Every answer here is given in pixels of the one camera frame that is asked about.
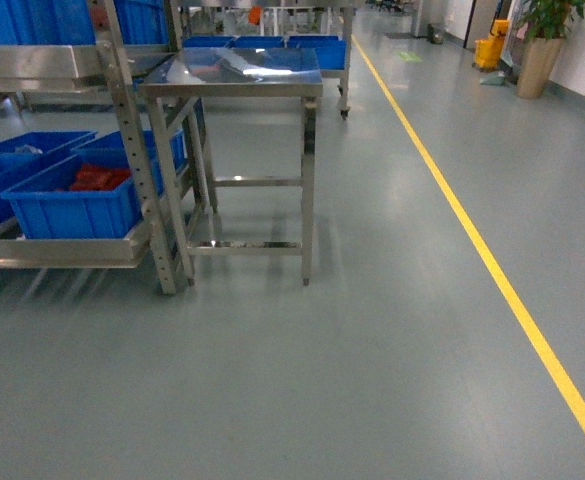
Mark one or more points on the blue bin with red parts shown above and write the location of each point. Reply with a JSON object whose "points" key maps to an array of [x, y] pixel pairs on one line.
{"points": [[88, 195]]}

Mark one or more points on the stainless steel shelf rack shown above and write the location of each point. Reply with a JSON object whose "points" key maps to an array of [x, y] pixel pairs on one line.
{"points": [[73, 47]]}

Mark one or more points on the stainless steel side table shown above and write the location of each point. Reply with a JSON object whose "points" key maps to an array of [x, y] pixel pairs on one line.
{"points": [[229, 94]]}

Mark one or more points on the yellow mop bucket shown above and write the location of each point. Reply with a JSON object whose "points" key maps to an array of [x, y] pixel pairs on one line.
{"points": [[488, 50]]}

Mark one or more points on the tall tan planter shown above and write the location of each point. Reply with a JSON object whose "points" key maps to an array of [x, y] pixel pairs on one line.
{"points": [[539, 58]]}

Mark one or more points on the green potted plant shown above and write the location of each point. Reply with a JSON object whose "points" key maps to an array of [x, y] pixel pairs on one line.
{"points": [[549, 19]]}

